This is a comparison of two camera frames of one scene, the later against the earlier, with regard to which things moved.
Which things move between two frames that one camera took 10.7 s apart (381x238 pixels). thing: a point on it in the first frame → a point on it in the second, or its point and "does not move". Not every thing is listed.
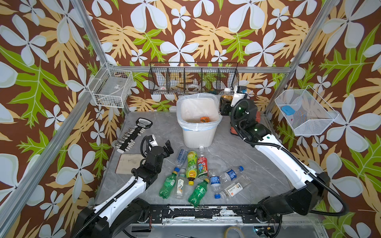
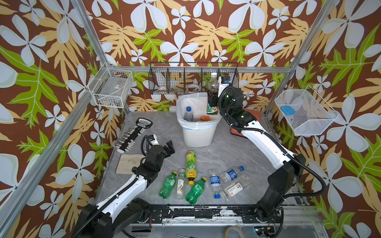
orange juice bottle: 205,119 does not move
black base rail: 191,214 does not move
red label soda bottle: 202,164 → 213,94
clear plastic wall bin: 313,114 does not move
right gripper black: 233,104 → 220,94
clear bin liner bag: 198,111 does not move
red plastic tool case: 258,119 does not move
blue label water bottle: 182,157 → 188,116
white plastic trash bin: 198,114 does not move
